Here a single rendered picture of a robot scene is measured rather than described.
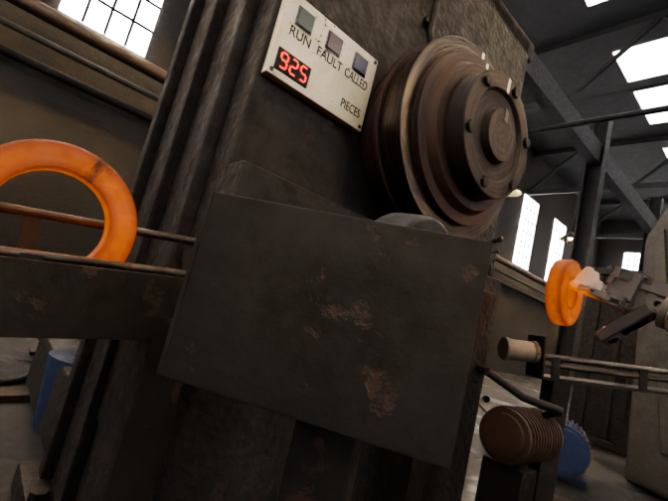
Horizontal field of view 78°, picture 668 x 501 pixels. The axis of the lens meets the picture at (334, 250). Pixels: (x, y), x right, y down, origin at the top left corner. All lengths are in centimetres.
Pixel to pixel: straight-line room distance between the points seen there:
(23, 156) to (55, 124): 625
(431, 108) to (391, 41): 29
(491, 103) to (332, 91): 35
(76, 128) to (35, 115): 46
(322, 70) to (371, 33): 21
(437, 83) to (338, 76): 21
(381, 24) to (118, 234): 80
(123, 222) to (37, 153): 12
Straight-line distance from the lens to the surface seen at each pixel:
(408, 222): 31
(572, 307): 112
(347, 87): 98
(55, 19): 644
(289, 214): 29
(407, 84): 92
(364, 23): 110
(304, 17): 95
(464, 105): 92
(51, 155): 58
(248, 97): 85
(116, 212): 59
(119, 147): 693
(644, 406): 361
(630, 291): 105
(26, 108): 683
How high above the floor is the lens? 66
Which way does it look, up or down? 8 degrees up
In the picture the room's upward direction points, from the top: 14 degrees clockwise
